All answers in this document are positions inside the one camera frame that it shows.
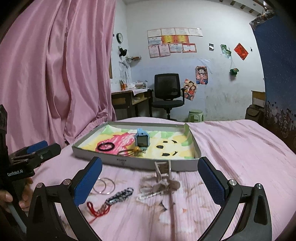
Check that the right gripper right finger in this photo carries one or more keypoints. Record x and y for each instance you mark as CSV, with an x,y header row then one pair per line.
x,y
255,220

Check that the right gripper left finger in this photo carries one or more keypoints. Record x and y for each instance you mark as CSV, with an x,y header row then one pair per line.
x,y
44,222

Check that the silver bangle rings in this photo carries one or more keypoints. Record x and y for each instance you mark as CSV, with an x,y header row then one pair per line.
x,y
104,185

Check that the white chain clip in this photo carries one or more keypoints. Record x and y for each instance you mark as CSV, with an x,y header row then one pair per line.
x,y
145,196

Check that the beige hair claw clip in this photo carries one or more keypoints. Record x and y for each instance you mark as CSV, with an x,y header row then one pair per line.
x,y
164,179

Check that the blue kids smartwatch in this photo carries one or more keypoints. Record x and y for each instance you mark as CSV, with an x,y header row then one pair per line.
x,y
142,139

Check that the left hand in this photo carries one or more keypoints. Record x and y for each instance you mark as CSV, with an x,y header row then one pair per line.
x,y
24,199

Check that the dark elastic with yellow bead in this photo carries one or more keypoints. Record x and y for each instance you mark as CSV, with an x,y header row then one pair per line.
x,y
135,151

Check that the pink curtain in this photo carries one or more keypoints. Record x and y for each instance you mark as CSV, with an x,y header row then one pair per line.
x,y
55,81

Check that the shallow grey cardboard box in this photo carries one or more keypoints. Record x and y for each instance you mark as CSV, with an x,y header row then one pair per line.
x,y
168,141

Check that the cardboard boxes stack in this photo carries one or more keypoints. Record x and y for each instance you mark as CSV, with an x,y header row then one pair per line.
x,y
255,111

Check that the green plastic stool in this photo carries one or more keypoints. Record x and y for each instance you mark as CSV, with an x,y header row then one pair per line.
x,y
195,116

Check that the wooden desk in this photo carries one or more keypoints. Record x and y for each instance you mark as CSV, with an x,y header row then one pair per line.
x,y
129,100

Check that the family cartoon poster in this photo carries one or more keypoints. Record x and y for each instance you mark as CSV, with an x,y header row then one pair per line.
x,y
190,89

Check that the green hanging ornament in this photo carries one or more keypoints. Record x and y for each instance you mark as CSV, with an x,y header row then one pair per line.
x,y
233,70

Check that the black office chair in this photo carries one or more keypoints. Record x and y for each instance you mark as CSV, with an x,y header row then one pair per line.
x,y
168,91

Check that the cartoon character poster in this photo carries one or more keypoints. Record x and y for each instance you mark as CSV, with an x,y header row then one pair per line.
x,y
201,75

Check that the red diamond paper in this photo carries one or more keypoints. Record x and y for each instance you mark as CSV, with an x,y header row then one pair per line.
x,y
241,51

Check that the blue starry curtain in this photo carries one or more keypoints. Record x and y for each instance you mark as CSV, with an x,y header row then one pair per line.
x,y
275,37

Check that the round wall clock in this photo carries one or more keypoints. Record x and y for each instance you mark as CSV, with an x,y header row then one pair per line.
x,y
119,37

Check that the wall certificates cluster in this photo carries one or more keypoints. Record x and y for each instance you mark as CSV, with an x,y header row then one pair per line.
x,y
166,41

